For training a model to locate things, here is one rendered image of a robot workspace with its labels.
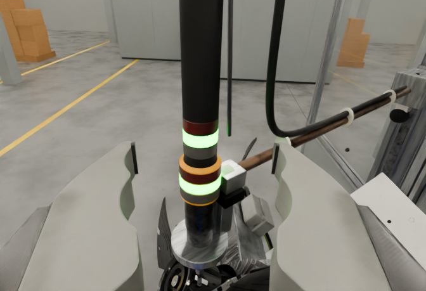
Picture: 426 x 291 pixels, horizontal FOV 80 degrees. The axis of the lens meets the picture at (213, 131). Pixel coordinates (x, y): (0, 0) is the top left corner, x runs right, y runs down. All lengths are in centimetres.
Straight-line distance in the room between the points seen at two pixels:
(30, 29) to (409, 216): 827
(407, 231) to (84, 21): 1395
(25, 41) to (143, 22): 304
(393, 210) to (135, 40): 746
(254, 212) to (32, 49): 801
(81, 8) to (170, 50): 729
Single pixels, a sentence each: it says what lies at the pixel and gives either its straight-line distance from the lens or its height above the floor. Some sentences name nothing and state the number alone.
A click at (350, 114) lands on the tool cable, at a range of 48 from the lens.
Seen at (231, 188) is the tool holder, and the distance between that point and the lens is 29.
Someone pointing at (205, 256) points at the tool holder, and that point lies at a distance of 32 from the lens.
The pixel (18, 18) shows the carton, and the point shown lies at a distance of 842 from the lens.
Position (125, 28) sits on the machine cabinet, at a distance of 782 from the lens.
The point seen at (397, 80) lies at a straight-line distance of 75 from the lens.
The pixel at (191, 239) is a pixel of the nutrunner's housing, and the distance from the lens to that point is 32.
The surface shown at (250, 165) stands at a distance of 31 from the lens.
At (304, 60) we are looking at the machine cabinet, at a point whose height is 52.
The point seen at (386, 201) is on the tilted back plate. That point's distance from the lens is 70.
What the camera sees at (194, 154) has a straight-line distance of 24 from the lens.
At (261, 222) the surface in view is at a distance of 82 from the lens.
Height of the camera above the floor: 173
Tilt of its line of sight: 28 degrees down
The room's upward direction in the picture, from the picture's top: 2 degrees clockwise
